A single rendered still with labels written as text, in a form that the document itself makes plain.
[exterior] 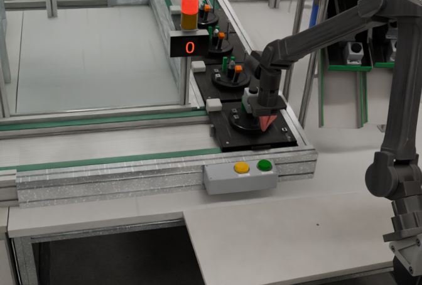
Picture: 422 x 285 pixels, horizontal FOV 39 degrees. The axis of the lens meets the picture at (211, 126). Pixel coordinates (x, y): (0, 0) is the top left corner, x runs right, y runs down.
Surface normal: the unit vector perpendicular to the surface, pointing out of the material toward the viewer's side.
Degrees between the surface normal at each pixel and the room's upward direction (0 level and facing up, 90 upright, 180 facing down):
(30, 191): 90
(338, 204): 0
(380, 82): 45
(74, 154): 0
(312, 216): 0
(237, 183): 90
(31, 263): 90
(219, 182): 90
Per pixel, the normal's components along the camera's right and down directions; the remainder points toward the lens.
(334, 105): 0.07, -0.16
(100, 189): 0.22, 0.59
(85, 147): 0.06, -0.81
